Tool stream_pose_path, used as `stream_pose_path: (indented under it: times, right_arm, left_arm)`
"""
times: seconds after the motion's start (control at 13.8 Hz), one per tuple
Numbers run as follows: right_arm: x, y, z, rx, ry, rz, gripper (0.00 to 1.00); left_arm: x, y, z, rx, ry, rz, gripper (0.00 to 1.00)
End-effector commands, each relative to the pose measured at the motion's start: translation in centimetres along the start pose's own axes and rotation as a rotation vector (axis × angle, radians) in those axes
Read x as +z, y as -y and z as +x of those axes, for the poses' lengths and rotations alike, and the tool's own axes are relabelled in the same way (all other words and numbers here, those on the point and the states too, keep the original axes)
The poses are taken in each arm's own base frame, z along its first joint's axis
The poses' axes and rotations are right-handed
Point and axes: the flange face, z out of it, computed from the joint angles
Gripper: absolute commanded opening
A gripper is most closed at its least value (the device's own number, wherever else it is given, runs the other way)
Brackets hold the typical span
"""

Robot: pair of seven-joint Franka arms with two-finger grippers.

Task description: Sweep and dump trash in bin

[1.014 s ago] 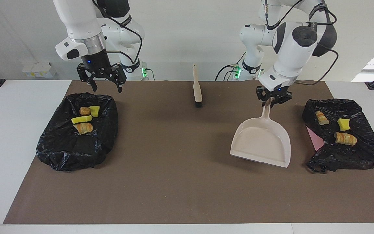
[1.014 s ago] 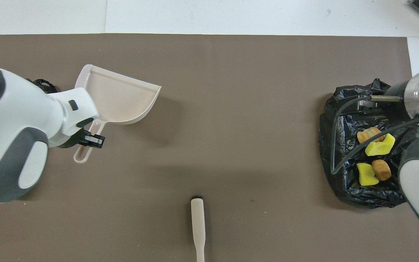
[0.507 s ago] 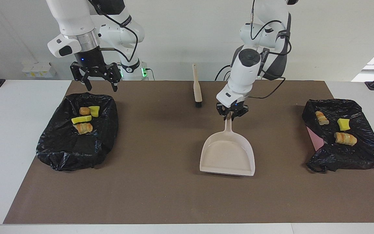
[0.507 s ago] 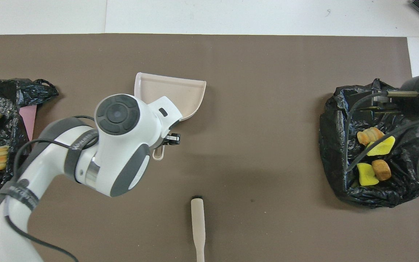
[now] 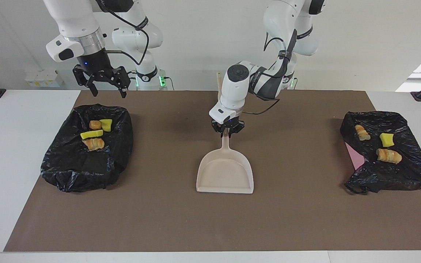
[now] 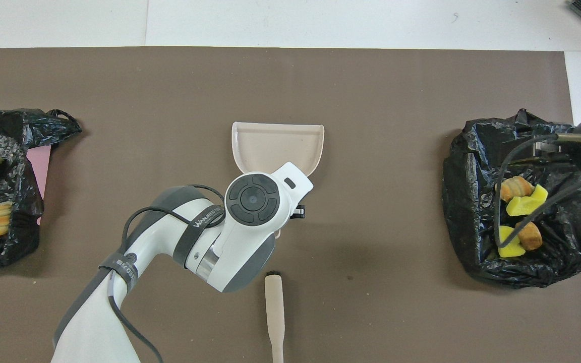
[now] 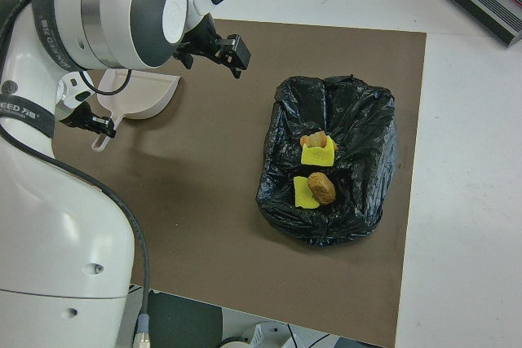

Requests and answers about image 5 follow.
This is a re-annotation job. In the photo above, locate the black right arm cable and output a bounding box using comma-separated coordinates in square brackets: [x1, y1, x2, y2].
[97, 0, 150, 66]

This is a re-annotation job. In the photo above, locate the beige plastic dustpan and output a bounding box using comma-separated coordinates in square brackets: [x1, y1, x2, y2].
[196, 129, 254, 194]

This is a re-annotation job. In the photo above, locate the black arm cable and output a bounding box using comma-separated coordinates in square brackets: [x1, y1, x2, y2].
[243, 31, 299, 116]
[97, 0, 150, 66]

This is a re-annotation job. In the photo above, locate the brown table mat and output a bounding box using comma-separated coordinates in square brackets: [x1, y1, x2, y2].
[3, 90, 421, 252]

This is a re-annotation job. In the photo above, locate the small beige sponge piece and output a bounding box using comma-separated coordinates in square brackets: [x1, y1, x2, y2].
[354, 124, 371, 141]

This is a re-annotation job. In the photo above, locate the black bag lined bin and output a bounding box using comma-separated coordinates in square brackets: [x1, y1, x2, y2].
[41, 104, 134, 193]

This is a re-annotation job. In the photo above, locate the white power strip box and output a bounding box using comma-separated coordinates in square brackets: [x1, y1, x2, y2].
[24, 69, 64, 88]

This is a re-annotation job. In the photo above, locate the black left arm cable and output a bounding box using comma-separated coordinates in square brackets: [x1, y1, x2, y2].
[243, 31, 299, 116]

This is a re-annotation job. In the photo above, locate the notched yellow sponge piece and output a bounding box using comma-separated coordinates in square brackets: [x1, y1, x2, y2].
[80, 130, 104, 140]

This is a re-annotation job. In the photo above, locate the black bag with loop handle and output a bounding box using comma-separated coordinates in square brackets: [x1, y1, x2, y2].
[340, 111, 421, 194]

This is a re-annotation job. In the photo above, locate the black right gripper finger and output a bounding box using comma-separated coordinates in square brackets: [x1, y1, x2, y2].
[72, 65, 98, 97]
[110, 66, 130, 99]

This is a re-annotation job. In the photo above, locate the long beige sponge piece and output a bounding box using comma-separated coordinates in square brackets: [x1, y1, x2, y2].
[375, 148, 403, 165]

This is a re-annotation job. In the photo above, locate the pink plastic bin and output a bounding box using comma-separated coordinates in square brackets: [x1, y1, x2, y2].
[345, 142, 366, 170]

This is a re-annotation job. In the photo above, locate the orange tinted beige sponge piece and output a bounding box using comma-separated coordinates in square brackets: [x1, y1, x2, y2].
[83, 138, 105, 151]

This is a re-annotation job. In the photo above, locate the beige brush with black bristles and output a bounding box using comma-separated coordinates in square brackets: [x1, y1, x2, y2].
[216, 71, 224, 102]

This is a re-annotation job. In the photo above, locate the yellow sponge wedge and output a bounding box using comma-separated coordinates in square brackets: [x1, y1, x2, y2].
[379, 132, 395, 148]

